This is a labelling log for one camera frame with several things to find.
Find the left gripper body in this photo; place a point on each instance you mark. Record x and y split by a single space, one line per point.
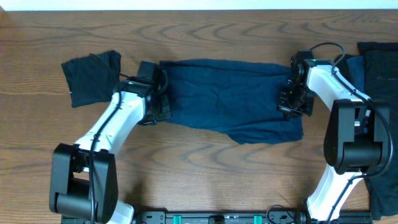
163 111

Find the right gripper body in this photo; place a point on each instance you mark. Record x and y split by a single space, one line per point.
300 101

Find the dark blue shorts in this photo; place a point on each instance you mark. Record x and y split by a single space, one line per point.
235 98

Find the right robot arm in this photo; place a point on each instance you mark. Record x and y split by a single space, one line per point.
358 144

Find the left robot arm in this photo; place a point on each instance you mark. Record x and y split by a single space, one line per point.
84 183

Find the folded black cloth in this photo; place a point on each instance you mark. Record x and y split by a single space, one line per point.
92 79

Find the blue garment in pile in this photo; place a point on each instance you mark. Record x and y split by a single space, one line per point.
356 71

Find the black garment in pile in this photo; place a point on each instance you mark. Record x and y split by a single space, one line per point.
380 67

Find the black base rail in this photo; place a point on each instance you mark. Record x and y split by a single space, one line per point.
271 217

